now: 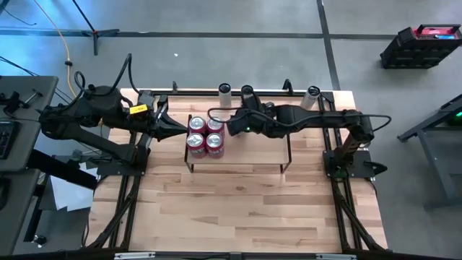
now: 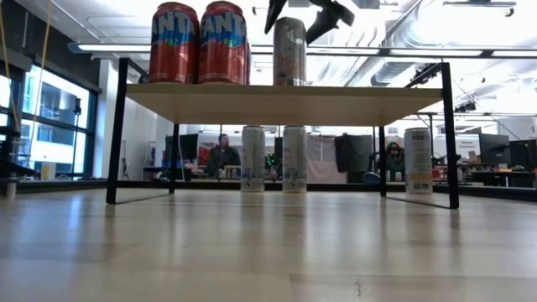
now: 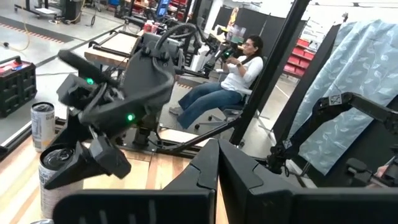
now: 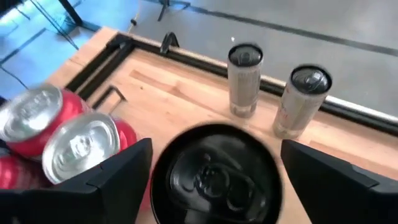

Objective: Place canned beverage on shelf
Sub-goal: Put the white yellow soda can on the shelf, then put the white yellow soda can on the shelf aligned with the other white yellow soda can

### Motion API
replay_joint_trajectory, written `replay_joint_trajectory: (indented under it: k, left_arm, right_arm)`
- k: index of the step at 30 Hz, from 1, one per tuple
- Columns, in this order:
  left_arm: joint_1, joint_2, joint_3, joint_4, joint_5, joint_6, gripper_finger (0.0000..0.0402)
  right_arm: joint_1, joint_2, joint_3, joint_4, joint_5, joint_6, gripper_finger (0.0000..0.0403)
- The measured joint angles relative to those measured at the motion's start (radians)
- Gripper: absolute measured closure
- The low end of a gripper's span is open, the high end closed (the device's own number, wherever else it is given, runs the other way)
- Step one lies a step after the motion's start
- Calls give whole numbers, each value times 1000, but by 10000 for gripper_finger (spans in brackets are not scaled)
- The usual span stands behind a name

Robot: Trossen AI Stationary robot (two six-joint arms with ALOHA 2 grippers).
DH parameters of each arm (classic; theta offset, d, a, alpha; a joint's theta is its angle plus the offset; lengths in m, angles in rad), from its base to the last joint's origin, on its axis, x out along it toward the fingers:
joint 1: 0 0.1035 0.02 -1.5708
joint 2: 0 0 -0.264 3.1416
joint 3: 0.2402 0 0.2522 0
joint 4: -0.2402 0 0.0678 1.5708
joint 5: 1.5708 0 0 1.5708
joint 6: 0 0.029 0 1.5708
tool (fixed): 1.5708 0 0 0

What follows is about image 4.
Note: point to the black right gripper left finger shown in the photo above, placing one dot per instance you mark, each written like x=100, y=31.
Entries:
x=93, y=205

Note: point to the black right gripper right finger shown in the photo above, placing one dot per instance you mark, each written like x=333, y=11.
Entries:
x=342, y=202

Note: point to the red Fanta soda can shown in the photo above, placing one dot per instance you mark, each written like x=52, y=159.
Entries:
x=18, y=174
x=81, y=146
x=31, y=113

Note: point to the white Celsius drink can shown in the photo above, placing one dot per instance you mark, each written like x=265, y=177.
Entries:
x=217, y=180
x=298, y=109
x=244, y=87

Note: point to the wooden shelf with black legs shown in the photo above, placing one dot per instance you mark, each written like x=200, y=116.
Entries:
x=164, y=126

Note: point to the black floor tape strip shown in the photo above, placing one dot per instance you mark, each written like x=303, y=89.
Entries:
x=295, y=30

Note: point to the black tripod stand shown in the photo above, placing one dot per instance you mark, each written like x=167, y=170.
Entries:
x=168, y=6

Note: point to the black frame bracket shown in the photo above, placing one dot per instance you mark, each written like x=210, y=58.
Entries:
x=164, y=46

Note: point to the black aluminium table frame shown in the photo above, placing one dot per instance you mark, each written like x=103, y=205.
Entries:
x=199, y=64

